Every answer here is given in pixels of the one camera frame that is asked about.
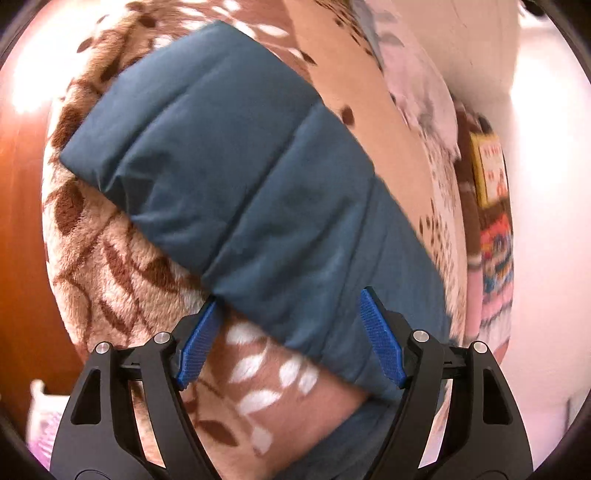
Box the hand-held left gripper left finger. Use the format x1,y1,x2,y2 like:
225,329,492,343
50,295,225,480

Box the leaf patterned fleece blanket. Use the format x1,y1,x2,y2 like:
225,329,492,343
41,0,469,480

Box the brown striped blanket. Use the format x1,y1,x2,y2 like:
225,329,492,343
455,104,485,259

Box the pink white object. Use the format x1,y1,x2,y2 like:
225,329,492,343
25,378,66,472

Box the lilac floral pillowcase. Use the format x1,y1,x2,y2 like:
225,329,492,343
355,0,461,162

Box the blue padded jacket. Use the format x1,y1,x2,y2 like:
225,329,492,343
59,21,455,480

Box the colourful printed cushion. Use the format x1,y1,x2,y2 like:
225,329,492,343
480,212,516,296

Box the yellow flower cushion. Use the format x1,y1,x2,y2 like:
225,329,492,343
468,131,511,209

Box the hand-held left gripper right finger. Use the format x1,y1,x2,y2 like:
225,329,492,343
359,286,534,480

